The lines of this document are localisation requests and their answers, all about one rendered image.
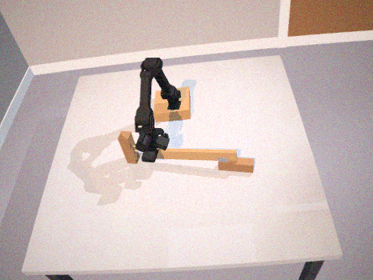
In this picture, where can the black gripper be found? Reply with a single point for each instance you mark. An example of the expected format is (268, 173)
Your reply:
(151, 154)

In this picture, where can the long wooden rail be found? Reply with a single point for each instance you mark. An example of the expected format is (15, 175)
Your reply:
(197, 154)

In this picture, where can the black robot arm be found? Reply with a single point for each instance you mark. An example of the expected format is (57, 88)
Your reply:
(144, 116)

